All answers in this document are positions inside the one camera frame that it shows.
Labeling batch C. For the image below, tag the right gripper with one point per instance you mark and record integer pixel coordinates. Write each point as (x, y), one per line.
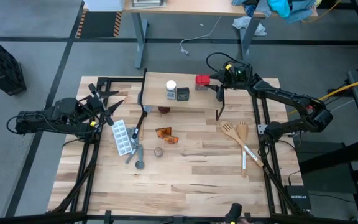
(238, 79)

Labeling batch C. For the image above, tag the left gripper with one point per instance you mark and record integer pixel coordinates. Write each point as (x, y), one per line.
(92, 107)

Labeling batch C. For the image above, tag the red-lid smoked paprika tin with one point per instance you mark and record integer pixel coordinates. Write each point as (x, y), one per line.
(202, 80)

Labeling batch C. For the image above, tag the dark green spice tin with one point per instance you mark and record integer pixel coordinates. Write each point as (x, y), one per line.
(182, 94)

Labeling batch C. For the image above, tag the white-lid seasoning jar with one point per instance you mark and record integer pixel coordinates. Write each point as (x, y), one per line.
(171, 85)

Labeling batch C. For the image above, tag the orange taco seasoning packet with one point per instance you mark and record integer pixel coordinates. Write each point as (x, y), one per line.
(172, 140)
(163, 131)

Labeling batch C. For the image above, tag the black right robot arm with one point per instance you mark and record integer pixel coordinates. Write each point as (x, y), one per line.
(291, 98)

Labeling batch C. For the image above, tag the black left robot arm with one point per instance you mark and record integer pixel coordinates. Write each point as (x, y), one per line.
(42, 119)

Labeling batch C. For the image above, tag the white ice cube tray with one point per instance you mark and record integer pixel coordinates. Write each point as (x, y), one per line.
(121, 138)

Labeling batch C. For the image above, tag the wooden slotted spatula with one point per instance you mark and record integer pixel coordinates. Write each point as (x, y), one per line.
(227, 127)

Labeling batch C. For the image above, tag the wooden spork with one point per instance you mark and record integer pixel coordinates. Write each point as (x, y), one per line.
(243, 129)

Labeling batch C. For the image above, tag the red apple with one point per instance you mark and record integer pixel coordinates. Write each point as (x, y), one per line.
(164, 110)

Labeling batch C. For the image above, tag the white cloth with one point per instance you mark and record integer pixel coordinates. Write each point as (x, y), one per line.
(247, 23)

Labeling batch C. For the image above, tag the grey measuring spoon set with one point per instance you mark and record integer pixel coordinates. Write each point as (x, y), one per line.
(139, 164)

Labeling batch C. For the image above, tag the black hazard-striped mat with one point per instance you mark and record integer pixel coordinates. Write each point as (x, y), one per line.
(99, 25)

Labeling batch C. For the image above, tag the wooden desk with grey legs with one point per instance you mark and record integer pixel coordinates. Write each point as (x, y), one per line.
(197, 6)

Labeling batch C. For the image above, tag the white cabinet box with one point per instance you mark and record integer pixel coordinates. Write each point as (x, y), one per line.
(104, 4)

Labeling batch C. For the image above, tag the teal cloth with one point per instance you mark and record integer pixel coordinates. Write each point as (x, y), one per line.
(280, 7)

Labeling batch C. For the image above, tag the red and black case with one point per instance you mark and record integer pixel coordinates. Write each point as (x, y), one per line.
(5, 71)

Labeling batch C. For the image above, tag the blue cloth pile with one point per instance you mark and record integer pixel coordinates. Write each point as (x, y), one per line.
(300, 9)

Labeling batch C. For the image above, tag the black equipment stand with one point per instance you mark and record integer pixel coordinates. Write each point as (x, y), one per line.
(322, 155)

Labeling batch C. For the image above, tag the black device with yellow tag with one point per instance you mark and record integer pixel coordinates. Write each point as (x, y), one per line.
(235, 210)

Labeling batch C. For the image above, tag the black aluminium table frame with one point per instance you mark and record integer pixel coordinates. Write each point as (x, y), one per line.
(123, 79)

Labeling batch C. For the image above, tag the wooden shelf with black frame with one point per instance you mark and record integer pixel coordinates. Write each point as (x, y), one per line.
(157, 93)

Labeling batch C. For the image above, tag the silver metal bracket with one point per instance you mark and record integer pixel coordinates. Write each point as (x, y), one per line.
(262, 128)

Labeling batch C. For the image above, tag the black Netgear switch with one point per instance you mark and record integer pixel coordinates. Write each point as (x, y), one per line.
(298, 197)

